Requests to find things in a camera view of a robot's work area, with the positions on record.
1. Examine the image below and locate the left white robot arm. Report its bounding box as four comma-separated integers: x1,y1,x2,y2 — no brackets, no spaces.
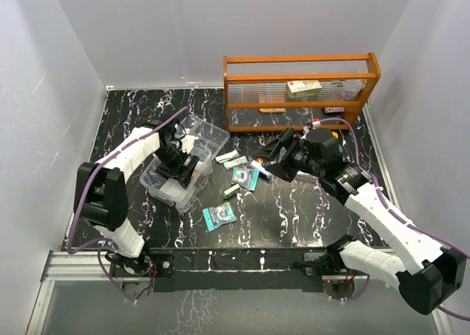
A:
73,119,200,275

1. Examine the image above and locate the beige medicine box on shelf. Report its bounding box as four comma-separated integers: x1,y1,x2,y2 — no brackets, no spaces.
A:
286,80,322,99

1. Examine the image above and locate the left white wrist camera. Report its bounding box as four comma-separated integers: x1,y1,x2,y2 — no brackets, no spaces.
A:
176,124,200,154

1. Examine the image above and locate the clear plastic tray insert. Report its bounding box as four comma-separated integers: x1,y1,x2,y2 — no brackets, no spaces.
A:
181,115,230,160

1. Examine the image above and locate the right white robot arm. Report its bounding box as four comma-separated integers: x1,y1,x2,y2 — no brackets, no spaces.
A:
253,128,469,315

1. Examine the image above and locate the orange wooden shelf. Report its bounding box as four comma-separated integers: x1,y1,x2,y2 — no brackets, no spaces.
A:
223,52,381,132

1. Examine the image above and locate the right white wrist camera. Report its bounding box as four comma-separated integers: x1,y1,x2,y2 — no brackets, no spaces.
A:
303,118,322,134

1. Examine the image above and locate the clear plastic medicine kit box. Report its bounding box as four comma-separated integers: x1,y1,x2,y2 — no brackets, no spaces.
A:
140,146,212,213

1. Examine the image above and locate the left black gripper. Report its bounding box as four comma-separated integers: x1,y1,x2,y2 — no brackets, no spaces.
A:
154,145,198,190

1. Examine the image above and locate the red white box under shelf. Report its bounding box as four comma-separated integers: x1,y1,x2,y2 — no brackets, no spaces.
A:
322,107,344,115

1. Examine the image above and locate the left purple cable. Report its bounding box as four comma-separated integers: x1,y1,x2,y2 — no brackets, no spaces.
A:
65,107,190,255

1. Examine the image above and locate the flat wooden piece under shelf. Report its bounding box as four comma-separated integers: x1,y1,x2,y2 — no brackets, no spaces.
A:
259,107,286,114

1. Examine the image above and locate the white blue cylinder bottle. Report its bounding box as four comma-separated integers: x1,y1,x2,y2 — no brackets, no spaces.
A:
250,160,272,180

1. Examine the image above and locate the teal tape packet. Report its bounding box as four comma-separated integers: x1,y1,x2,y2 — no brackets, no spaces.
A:
231,167,259,191

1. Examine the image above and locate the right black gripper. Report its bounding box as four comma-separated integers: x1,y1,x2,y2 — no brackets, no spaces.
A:
253,129,324,181

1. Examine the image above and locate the teal packet near front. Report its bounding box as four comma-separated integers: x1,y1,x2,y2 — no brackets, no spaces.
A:
203,202,237,231

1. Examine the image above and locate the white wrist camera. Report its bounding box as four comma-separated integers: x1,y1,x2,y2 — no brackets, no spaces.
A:
176,124,200,154
303,118,322,134

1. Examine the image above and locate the white teal sachet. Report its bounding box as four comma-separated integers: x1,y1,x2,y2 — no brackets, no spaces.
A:
223,156,247,170

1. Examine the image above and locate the purple cable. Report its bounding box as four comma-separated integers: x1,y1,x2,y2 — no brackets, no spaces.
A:
65,107,190,255
319,117,470,321

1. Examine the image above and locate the white blue gauze packet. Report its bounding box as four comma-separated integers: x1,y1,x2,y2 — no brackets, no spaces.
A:
160,179,186,201

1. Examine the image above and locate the clear kit lid black handle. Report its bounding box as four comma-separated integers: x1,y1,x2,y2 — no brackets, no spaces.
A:
295,172,318,184

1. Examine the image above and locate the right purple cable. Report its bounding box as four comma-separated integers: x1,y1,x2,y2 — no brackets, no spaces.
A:
319,117,470,321

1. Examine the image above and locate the small green medicine box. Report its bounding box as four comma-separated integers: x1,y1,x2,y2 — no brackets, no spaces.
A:
223,184,240,200

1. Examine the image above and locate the white green sachet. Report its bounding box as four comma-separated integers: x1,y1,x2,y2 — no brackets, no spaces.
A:
215,150,239,164

